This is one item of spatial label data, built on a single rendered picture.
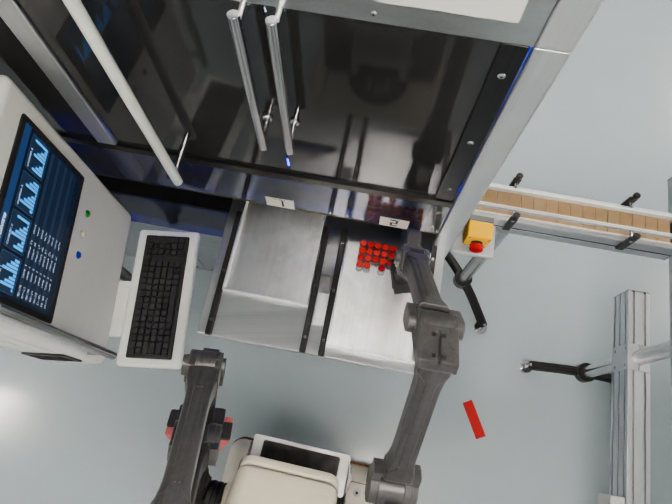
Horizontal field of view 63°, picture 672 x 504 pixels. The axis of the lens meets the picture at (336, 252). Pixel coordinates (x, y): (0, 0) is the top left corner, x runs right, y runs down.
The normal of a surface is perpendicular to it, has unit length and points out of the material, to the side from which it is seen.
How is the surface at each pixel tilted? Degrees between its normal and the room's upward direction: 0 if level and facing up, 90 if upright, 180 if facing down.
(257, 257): 0
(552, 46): 90
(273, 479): 42
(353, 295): 0
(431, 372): 48
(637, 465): 0
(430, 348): 21
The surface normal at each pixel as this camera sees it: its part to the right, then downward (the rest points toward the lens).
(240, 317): 0.01, -0.33
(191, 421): 0.19, -0.84
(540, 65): -0.18, 0.93
